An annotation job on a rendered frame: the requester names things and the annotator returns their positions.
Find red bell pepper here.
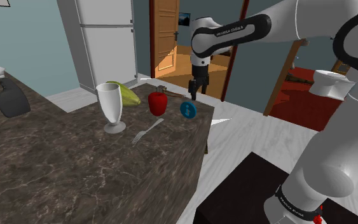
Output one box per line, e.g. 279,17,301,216
148,92,169,117

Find silver fork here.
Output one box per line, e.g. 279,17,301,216
131,118,165,146

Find white footed glass cup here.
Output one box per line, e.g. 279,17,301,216
95,81,127,134

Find blue round info sign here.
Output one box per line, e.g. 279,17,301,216
179,101,197,120

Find white refrigerator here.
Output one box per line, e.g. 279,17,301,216
56,0,139,95

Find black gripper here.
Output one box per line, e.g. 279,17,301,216
188,64,210,101

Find brown wooden door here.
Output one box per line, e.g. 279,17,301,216
149,0,180,79

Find brown thin-handled kitchen tool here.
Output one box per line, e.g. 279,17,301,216
155,86,188,99

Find small dark wall picture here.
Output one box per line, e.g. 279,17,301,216
178,12,191,27

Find dark robot stand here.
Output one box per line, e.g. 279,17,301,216
193,151,358,224

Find black spray bottle white trigger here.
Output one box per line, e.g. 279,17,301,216
0,66,32,118

